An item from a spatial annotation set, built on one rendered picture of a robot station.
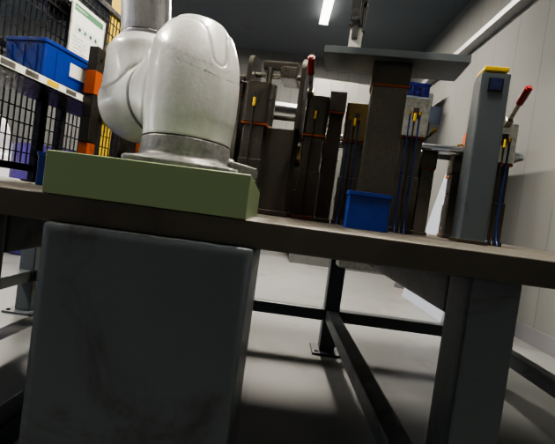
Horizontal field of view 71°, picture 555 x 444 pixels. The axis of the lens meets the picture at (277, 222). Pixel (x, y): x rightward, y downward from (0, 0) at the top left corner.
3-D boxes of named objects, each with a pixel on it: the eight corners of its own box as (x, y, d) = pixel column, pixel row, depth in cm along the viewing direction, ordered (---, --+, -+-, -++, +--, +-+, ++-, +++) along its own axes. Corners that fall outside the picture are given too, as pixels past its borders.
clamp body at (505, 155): (490, 246, 124) (506, 131, 123) (506, 248, 112) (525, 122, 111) (465, 242, 125) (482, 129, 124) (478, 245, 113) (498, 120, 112)
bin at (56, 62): (106, 106, 153) (109, 72, 153) (41, 77, 123) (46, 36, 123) (70, 103, 157) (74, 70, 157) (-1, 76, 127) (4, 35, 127)
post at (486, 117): (477, 244, 108) (501, 84, 107) (487, 246, 100) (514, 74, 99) (447, 240, 109) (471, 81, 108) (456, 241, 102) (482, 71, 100)
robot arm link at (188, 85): (166, 128, 58) (185, -18, 59) (119, 137, 72) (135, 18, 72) (250, 151, 70) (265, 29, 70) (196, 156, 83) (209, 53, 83)
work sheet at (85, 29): (98, 91, 179) (106, 23, 178) (63, 73, 157) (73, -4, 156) (93, 91, 180) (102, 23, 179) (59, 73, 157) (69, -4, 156)
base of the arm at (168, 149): (262, 181, 63) (266, 147, 63) (117, 160, 59) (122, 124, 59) (249, 189, 81) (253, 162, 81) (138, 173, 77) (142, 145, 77)
